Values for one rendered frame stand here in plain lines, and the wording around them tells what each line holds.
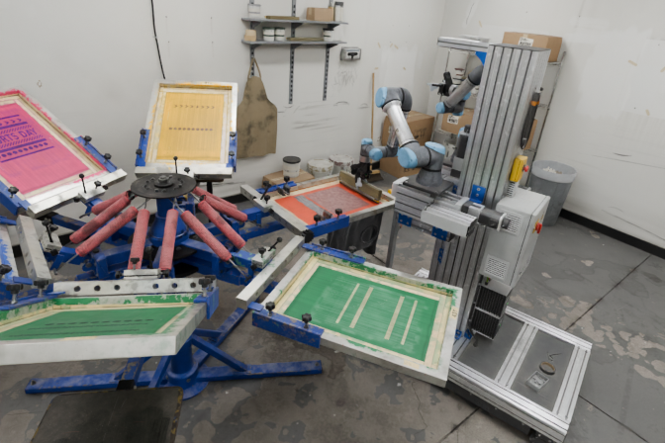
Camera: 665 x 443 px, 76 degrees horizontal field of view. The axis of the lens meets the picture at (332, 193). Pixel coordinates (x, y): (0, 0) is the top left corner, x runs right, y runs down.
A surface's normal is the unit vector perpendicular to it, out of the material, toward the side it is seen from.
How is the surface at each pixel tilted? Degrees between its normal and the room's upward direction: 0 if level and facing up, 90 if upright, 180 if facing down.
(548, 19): 90
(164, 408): 0
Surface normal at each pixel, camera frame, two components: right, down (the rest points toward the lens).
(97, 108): 0.62, 0.37
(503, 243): -0.61, 0.29
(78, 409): 0.07, -0.90
